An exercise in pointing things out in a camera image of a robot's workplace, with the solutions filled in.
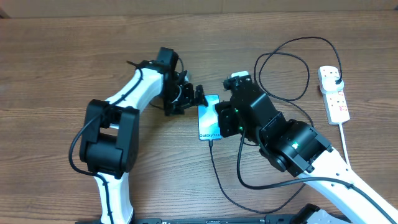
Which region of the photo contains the Galaxy S24+ smartphone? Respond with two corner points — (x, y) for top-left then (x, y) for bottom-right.
(198, 95), (222, 141)

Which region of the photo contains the white charger plug adapter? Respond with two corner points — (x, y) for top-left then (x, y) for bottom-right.
(320, 77), (345, 94)

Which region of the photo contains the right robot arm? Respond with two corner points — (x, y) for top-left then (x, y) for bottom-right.
(215, 72), (397, 223)

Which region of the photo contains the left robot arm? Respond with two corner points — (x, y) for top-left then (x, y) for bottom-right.
(76, 47), (208, 223)

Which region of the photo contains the white power strip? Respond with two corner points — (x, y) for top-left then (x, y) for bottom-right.
(318, 65), (350, 125)

